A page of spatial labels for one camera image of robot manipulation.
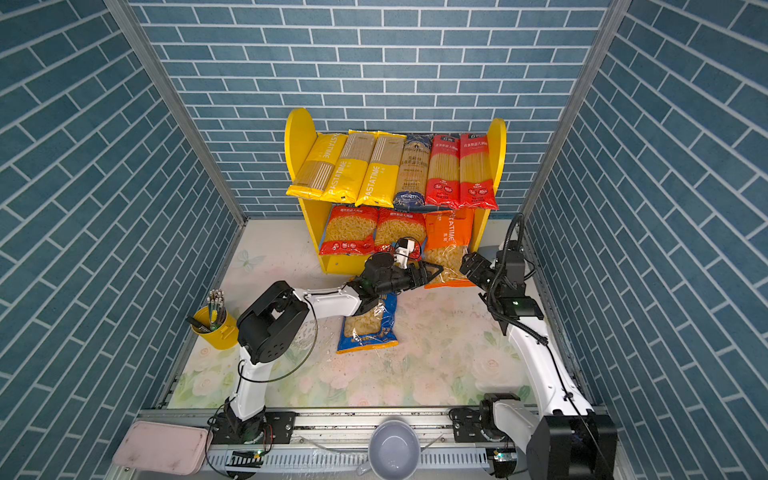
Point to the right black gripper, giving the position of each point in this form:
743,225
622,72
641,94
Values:
467,265

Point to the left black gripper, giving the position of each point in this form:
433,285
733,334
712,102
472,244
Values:
421,279

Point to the orange pasta bag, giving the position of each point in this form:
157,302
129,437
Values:
448,236

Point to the red macaroni bag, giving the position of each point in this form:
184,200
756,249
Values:
350,231
393,225

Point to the blue shell pasta bag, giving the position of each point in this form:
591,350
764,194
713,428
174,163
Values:
372,330

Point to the red spaghetti bag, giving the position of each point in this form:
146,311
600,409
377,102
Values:
476,182
442,188

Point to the blue-top Moli pasta bag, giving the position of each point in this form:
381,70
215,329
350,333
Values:
411,182

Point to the yellow spaghetti bag long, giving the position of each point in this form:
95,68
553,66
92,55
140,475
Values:
346,180

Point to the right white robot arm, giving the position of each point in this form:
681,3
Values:
567,438

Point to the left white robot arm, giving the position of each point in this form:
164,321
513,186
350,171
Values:
268,327

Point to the yellow shelf unit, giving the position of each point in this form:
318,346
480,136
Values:
300,134

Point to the grey bowl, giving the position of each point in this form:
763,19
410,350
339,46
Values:
393,452

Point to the yellow pen cup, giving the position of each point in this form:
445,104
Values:
214,323

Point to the pink tray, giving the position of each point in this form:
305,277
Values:
163,448

